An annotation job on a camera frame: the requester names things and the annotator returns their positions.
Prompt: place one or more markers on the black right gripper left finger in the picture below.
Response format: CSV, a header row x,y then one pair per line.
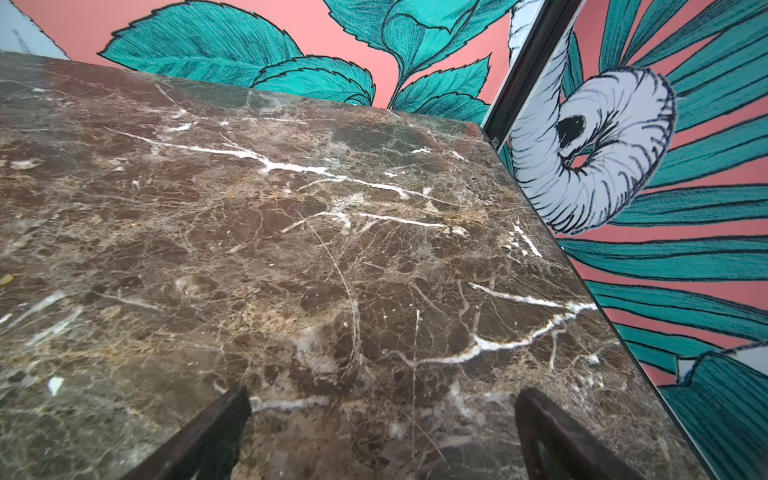
x,y
207,447

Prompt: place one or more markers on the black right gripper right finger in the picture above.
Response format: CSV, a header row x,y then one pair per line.
x,y
555,446

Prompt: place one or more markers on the black frame post right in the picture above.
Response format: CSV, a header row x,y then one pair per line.
x,y
536,30

